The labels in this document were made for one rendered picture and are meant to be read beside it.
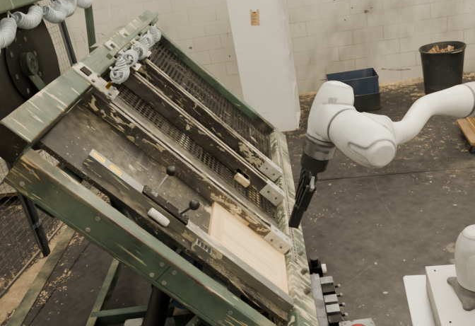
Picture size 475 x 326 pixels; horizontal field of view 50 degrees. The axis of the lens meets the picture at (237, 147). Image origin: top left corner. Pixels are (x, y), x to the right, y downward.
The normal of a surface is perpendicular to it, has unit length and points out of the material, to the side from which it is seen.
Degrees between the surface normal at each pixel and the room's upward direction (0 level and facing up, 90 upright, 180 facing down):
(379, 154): 97
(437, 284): 2
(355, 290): 0
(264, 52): 90
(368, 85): 90
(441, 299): 2
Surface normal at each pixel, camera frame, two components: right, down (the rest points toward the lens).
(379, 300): -0.18, -0.91
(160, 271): -0.02, 0.39
